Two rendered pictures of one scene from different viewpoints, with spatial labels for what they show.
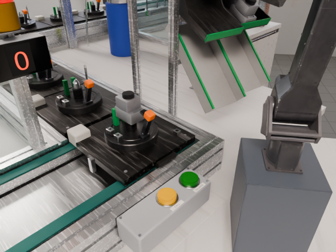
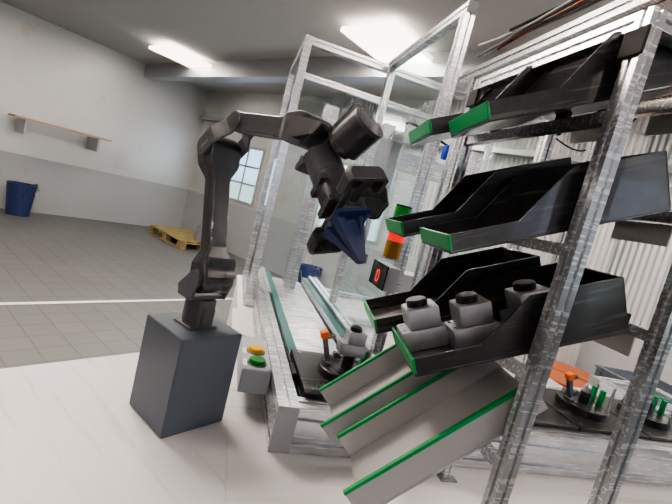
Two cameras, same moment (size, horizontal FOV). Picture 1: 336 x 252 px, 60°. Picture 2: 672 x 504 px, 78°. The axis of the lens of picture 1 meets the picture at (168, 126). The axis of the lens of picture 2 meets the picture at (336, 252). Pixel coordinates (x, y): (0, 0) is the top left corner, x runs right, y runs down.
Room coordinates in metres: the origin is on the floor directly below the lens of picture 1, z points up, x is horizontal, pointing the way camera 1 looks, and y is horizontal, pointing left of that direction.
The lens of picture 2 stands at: (1.05, -0.80, 1.37)
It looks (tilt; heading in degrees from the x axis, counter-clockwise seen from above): 6 degrees down; 120
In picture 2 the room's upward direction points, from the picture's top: 14 degrees clockwise
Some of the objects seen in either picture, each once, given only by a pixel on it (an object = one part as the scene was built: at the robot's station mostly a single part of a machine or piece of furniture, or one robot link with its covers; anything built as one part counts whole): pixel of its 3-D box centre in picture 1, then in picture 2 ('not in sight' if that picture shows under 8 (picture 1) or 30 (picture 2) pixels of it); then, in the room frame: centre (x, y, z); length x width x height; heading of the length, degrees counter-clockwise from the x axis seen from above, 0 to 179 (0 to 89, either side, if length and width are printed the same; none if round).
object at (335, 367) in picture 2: (131, 132); (345, 370); (0.63, 0.10, 0.98); 0.14 x 0.14 x 0.02
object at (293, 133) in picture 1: (289, 119); (207, 283); (0.42, -0.21, 1.15); 0.09 x 0.07 x 0.06; 82
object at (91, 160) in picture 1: (92, 164); not in sight; (0.54, 0.18, 0.95); 0.01 x 0.01 x 0.04; 46
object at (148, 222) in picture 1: (166, 207); (253, 362); (0.42, 0.00, 0.93); 0.21 x 0.07 x 0.06; 136
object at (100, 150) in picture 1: (131, 138); (343, 377); (0.63, 0.10, 0.96); 0.24 x 0.24 x 0.02; 46
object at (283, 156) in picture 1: (284, 147); (199, 310); (0.42, -0.21, 1.09); 0.07 x 0.07 x 0.06; 82
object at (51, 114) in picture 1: (77, 91); not in sight; (0.81, 0.28, 1.01); 0.24 x 0.24 x 0.13; 46
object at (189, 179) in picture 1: (189, 180); (257, 362); (0.47, -0.05, 0.96); 0.04 x 0.04 x 0.02
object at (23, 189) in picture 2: not in sight; (21, 198); (-6.39, 2.16, 0.27); 0.44 x 0.40 x 0.53; 82
